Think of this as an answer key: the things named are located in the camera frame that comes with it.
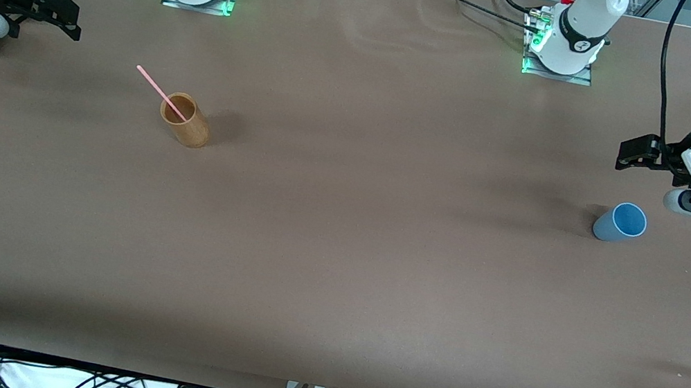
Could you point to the blue cup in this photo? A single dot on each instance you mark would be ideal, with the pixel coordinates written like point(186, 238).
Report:
point(606, 227)

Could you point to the pink chopstick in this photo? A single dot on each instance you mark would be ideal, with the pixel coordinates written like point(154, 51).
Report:
point(153, 83)

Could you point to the bamboo cup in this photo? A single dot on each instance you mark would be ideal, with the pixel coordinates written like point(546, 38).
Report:
point(194, 133)

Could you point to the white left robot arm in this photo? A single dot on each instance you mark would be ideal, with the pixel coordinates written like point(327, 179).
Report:
point(579, 33)

